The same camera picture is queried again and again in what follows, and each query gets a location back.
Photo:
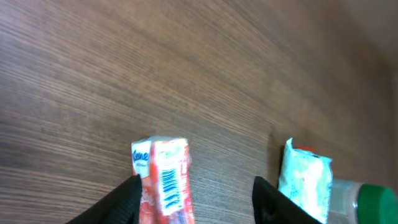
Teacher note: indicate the green lid jar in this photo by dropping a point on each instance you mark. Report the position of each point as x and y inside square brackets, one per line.
[359, 203]

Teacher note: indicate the red stick packet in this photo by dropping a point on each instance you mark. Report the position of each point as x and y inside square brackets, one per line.
[305, 148]

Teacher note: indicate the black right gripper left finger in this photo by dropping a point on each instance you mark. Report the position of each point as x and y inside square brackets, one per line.
[120, 206]

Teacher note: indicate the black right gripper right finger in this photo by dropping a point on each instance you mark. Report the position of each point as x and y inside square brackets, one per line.
[272, 207]

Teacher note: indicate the teal packet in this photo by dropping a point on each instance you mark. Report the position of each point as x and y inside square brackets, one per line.
[306, 179]

